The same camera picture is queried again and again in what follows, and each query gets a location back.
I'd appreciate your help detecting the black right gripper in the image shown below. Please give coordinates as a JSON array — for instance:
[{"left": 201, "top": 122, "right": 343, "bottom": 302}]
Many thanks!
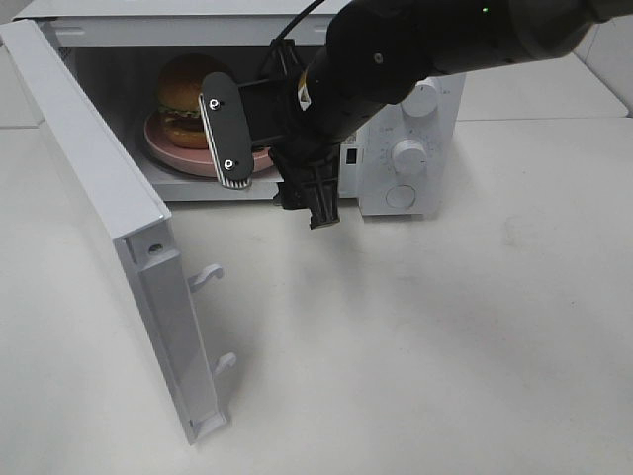
[{"left": 199, "top": 68, "right": 341, "bottom": 230}]

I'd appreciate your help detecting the pink round plate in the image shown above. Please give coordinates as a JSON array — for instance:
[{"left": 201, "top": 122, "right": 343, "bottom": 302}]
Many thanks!
[{"left": 143, "top": 109, "right": 276, "bottom": 178}]

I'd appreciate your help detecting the burger with lettuce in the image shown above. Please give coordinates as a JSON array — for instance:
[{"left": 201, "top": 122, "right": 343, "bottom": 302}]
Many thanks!
[{"left": 156, "top": 53, "right": 233, "bottom": 149}]

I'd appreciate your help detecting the white round door button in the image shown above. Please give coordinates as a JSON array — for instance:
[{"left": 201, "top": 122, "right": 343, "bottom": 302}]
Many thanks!
[{"left": 386, "top": 185, "right": 416, "bottom": 209}]

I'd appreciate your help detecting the white microwave door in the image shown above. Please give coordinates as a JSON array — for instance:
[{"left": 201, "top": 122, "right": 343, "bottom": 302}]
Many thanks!
[{"left": 1, "top": 20, "right": 236, "bottom": 444}]

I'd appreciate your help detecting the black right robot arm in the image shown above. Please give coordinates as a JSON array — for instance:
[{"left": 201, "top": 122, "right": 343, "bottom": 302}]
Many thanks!
[{"left": 199, "top": 0, "right": 632, "bottom": 229}]

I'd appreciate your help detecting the white warning label sticker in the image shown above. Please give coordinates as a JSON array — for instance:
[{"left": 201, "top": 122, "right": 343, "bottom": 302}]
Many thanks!
[{"left": 341, "top": 129, "right": 365, "bottom": 148}]

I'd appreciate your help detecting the white microwave oven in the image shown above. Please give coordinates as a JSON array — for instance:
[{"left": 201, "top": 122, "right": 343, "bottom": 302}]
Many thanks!
[{"left": 1, "top": 1, "right": 465, "bottom": 216}]

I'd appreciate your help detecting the white lower timer knob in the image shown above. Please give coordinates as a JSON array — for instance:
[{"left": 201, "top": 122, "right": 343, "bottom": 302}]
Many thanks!
[{"left": 391, "top": 140, "right": 427, "bottom": 175}]

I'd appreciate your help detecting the white upper power knob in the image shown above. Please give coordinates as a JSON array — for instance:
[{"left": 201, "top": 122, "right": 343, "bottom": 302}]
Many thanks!
[{"left": 401, "top": 81, "right": 439, "bottom": 119}]

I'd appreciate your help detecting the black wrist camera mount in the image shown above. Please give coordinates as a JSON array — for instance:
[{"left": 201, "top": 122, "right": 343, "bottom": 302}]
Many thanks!
[{"left": 255, "top": 39, "right": 306, "bottom": 80}]

